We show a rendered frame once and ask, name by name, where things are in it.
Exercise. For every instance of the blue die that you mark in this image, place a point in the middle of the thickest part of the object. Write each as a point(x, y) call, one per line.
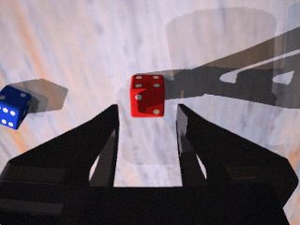
point(14, 105)

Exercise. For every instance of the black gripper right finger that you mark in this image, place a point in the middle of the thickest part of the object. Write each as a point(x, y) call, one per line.
point(227, 157)

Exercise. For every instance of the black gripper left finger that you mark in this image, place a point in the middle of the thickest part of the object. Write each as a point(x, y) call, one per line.
point(69, 157)

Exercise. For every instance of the red die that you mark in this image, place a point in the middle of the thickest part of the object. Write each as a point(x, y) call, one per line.
point(147, 96)

